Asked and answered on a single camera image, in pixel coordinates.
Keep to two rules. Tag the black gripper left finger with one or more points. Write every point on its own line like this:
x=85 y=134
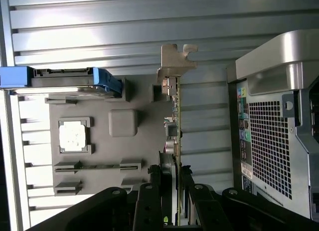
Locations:
x=87 y=211

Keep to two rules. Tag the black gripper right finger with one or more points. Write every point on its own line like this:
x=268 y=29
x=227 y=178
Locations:
x=261 y=211

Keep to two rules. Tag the thin green RAM stick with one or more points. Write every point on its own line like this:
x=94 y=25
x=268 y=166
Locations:
x=99 y=167

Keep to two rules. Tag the grey plastic parts rack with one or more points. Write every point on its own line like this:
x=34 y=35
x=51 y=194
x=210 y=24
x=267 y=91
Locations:
x=107 y=151

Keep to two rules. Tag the silver CPU chip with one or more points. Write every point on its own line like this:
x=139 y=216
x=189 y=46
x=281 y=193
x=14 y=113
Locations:
x=72 y=136

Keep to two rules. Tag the hard disk with blue caddy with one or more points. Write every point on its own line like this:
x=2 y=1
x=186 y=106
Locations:
x=15 y=76

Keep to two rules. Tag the silver open PC case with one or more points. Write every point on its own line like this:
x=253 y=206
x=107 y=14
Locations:
x=274 y=56

